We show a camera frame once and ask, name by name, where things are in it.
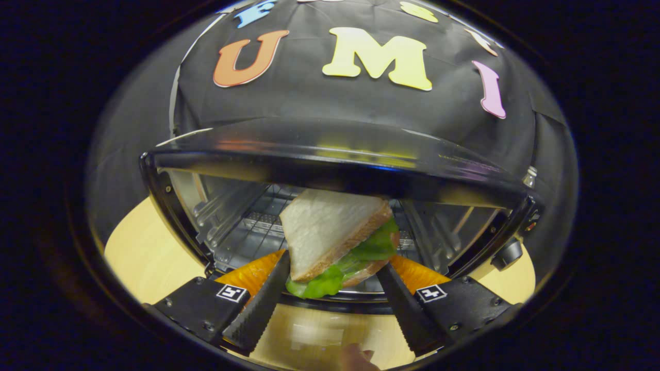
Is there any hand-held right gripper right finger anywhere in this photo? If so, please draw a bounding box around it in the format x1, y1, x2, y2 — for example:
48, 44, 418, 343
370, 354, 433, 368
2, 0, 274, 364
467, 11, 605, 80
375, 255, 512, 357

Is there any black electric oven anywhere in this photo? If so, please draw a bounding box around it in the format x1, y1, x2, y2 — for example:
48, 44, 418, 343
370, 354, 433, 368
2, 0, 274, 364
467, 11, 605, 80
139, 117, 543, 316

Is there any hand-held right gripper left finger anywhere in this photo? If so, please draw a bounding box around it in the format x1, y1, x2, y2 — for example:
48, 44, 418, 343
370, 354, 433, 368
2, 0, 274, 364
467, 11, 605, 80
150, 250, 291, 357

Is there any lettuce sandwich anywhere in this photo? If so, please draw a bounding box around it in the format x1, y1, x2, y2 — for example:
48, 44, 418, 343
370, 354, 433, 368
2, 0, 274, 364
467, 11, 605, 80
278, 188, 401, 300

